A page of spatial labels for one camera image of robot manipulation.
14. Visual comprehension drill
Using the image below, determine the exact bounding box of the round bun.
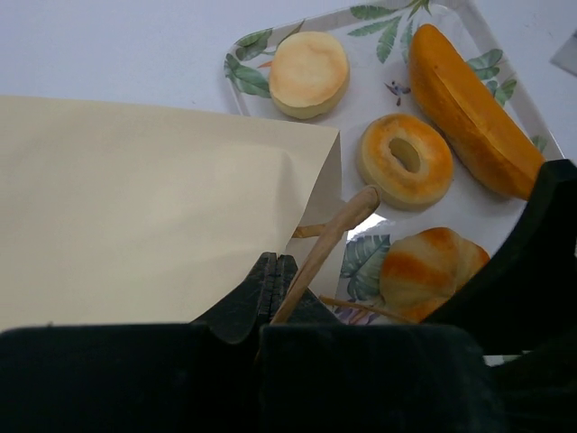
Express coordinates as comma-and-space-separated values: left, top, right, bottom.
269, 32, 351, 120

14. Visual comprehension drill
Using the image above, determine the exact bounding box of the ring doughnut bread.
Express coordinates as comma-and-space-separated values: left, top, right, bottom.
356, 114, 453, 211

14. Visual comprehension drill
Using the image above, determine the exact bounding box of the twisted croissant bread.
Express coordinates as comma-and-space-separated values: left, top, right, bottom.
379, 227, 490, 322

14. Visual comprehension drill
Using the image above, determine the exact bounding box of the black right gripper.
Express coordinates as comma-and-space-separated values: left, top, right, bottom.
425, 160, 576, 432

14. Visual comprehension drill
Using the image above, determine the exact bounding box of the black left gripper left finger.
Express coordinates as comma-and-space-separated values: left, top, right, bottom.
1, 253, 276, 432

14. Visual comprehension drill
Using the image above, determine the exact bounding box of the floral leaf print tray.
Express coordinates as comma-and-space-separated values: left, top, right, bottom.
224, 1, 563, 325

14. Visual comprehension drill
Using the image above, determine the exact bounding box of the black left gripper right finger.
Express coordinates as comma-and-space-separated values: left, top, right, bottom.
259, 254, 506, 433

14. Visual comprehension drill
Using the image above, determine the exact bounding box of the beige paper bag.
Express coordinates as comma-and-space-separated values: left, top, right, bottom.
1, 96, 341, 329

